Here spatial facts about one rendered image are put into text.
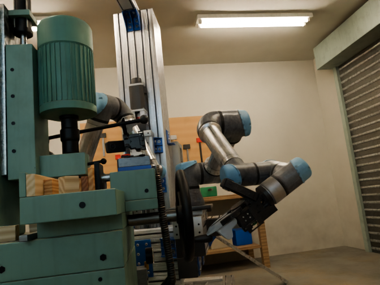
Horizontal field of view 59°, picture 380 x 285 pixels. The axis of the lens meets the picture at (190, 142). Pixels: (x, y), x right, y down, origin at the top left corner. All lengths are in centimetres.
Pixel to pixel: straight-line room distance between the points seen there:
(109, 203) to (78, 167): 32
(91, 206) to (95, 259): 16
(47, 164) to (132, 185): 27
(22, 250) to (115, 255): 22
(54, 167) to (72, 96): 22
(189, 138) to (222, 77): 102
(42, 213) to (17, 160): 32
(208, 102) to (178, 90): 44
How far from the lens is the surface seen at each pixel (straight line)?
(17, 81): 117
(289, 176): 104
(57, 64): 114
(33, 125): 112
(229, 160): 112
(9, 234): 99
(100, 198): 80
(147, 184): 102
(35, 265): 94
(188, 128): 458
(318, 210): 508
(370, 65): 442
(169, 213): 109
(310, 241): 504
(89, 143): 170
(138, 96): 195
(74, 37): 117
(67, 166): 110
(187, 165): 172
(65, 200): 82
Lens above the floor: 86
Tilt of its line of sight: 9 degrees up
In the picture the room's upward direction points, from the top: 6 degrees counter-clockwise
